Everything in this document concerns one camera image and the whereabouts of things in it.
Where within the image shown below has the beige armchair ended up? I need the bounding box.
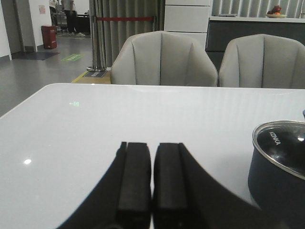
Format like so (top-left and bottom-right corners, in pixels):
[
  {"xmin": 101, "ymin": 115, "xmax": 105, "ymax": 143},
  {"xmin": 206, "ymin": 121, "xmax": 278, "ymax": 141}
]
[
  {"xmin": 219, "ymin": 34, "xmax": 305, "ymax": 89},
  {"xmin": 110, "ymin": 31, "xmax": 218, "ymax": 87}
]

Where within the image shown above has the red barrier belt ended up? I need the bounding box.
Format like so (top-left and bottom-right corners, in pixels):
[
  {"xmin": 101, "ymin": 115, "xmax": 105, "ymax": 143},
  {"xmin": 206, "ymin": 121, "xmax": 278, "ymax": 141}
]
[{"xmin": 97, "ymin": 17, "xmax": 154, "ymax": 21}]

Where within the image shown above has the white drawer cabinet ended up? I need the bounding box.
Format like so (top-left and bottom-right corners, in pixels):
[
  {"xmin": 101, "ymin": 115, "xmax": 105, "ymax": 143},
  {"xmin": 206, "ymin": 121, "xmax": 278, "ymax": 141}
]
[{"xmin": 164, "ymin": 0, "xmax": 211, "ymax": 47}]

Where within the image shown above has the fruit plate on counter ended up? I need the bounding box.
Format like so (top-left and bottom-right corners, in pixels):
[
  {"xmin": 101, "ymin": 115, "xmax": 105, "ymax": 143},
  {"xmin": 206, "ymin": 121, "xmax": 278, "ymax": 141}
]
[{"xmin": 266, "ymin": 5, "xmax": 286, "ymax": 18}]

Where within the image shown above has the dark blue saucepan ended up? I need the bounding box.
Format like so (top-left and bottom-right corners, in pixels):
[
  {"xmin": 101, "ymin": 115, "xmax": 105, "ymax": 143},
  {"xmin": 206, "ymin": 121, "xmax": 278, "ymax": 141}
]
[{"xmin": 248, "ymin": 149, "xmax": 305, "ymax": 229}]

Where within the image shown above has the dark grey counter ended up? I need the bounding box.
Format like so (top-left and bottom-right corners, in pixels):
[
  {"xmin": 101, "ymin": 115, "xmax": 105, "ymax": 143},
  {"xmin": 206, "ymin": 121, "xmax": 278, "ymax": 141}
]
[{"xmin": 205, "ymin": 16, "xmax": 305, "ymax": 70}]

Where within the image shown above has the chrome stanchion post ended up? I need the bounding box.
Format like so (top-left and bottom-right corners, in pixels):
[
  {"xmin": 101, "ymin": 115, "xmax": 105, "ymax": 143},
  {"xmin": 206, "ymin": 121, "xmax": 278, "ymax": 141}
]
[{"xmin": 87, "ymin": 16, "xmax": 105, "ymax": 72}]

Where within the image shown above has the red trash bin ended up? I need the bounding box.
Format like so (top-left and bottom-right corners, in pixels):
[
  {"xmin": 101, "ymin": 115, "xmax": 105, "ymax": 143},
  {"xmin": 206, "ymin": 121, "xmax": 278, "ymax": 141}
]
[{"xmin": 41, "ymin": 25, "xmax": 57, "ymax": 49}]

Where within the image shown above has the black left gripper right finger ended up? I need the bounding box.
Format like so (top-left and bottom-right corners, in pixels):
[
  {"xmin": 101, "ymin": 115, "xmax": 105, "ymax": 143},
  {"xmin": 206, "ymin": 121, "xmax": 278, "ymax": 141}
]
[{"xmin": 152, "ymin": 142, "xmax": 263, "ymax": 229}]

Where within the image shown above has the person in black trousers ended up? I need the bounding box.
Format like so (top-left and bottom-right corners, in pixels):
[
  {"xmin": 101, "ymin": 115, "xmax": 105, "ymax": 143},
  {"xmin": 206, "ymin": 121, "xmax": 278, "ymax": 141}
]
[{"xmin": 61, "ymin": 0, "xmax": 85, "ymax": 37}]

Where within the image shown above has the left beige armchair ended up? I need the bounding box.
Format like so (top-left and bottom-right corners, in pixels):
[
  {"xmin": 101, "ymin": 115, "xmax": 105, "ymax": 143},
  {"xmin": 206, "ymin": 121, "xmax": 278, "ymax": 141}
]
[{"xmin": 110, "ymin": 31, "xmax": 218, "ymax": 87}]

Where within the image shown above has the glass lid blue knob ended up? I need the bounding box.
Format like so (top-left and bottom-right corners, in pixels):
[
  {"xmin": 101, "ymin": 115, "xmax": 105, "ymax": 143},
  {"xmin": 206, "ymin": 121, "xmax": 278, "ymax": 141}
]
[{"xmin": 252, "ymin": 120, "xmax": 305, "ymax": 180}]

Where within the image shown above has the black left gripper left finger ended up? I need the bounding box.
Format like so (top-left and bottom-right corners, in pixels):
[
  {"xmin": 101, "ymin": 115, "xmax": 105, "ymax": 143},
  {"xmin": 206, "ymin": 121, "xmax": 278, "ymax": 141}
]
[{"xmin": 59, "ymin": 142, "xmax": 151, "ymax": 229}]

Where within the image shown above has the right beige armchair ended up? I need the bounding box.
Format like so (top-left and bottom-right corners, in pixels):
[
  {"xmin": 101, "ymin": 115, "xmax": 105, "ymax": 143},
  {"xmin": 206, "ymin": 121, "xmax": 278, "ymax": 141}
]
[{"xmin": 219, "ymin": 34, "xmax": 305, "ymax": 89}]

